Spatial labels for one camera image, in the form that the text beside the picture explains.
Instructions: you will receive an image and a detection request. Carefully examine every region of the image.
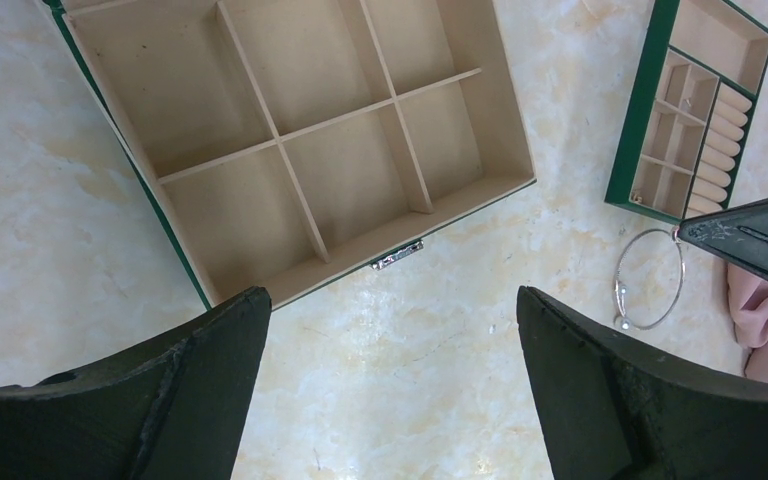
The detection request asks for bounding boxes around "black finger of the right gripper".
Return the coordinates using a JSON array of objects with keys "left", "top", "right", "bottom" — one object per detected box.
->
[{"left": 677, "top": 198, "right": 768, "bottom": 281}]

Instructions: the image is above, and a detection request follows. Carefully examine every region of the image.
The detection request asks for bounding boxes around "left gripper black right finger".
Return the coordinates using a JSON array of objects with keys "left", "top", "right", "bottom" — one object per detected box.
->
[{"left": 516, "top": 287, "right": 768, "bottom": 479}]

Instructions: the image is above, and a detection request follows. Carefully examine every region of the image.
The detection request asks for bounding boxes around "green jewelry box with lid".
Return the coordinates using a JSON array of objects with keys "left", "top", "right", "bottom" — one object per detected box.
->
[{"left": 45, "top": 1, "right": 536, "bottom": 308}]

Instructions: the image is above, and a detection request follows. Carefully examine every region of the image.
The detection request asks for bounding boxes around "silver bangle bracelet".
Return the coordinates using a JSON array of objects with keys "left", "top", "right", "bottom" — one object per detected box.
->
[{"left": 613, "top": 227, "right": 687, "bottom": 332}]

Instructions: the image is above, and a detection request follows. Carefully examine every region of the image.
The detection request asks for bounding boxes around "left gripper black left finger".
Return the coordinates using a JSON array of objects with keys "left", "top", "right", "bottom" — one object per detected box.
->
[{"left": 0, "top": 287, "right": 272, "bottom": 479}]

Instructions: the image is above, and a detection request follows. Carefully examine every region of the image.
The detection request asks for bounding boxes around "green compartment jewelry tray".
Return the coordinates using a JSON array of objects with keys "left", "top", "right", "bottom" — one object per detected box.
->
[{"left": 605, "top": 1, "right": 768, "bottom": 224}]

